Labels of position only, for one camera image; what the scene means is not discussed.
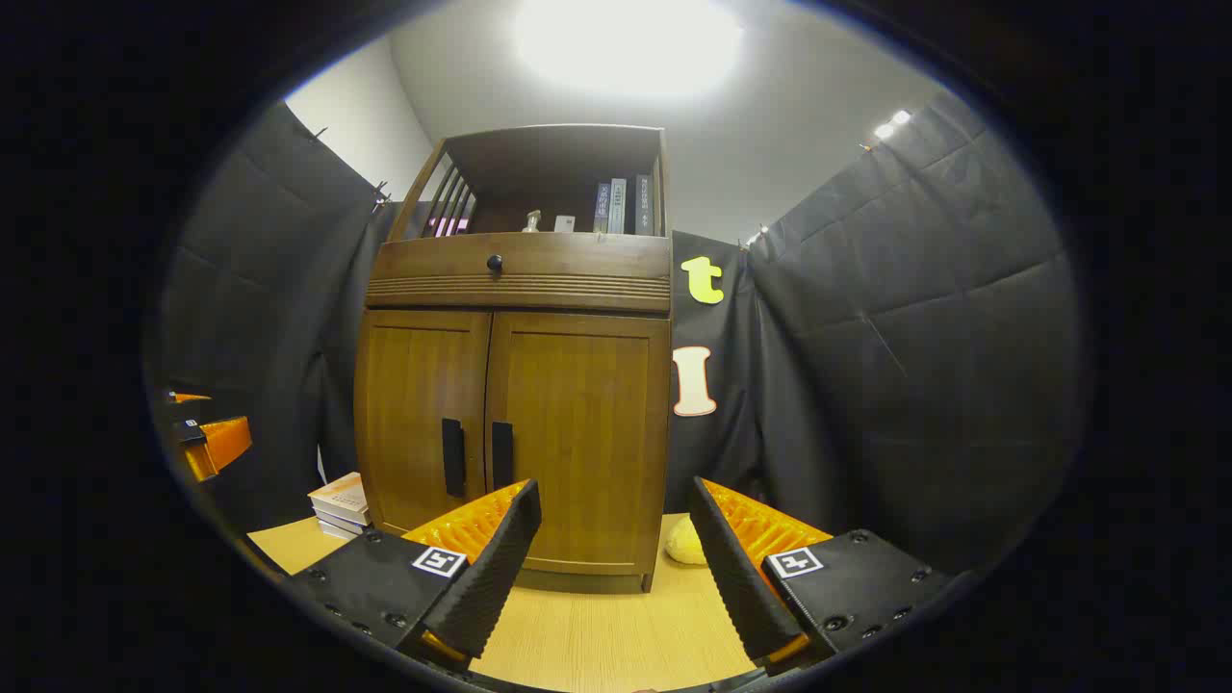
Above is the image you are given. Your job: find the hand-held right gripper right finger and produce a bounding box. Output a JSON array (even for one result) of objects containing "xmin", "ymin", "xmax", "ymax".
[{"xmin": 688, "ymin": 476, "xmax": 959, "ymax": 675}]

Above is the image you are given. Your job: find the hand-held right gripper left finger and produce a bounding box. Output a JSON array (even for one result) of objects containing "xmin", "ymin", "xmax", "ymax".
[{"xmin": 284, "ymin": 478, "xmax": 542, "ymax": 673}]

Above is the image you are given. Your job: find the wooden cabinet door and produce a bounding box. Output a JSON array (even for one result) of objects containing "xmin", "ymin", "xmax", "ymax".
[
  {"xmin": 484, "ymin": 310, "xmax": 672, "ymax": 577},
  {"xmin": 355, "ymin": 310, "xmax": 493, "ymax": 536}
]

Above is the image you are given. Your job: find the wooden double-door shoe cabinet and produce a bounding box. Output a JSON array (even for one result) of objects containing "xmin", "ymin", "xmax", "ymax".
[{"xmin": 353, "ymin": 123, "xmax": 673, "ymax": 593}]

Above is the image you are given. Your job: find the yellow round plush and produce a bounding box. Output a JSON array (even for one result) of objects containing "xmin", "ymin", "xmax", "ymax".
[{"xmin": 664, "ymin": 517, "xmax": 709, "ymax": 566}]

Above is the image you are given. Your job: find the black backdrop cloth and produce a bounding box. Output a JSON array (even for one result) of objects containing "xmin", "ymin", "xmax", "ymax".
[{"xmin": 154, "ymin": 91, "xmax": 1089, "ymax": 578}]

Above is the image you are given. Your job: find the wooden drawer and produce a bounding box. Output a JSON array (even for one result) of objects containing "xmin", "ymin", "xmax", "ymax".
[{"xmin": 366, "ymin": 231, "xmax": 673, "ymax": 314}]

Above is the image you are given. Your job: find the ceiling light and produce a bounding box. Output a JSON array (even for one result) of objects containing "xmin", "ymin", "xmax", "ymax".
[{"xmin": 515, "ymin": 0, "xmax": 744, "ymax": 97}]

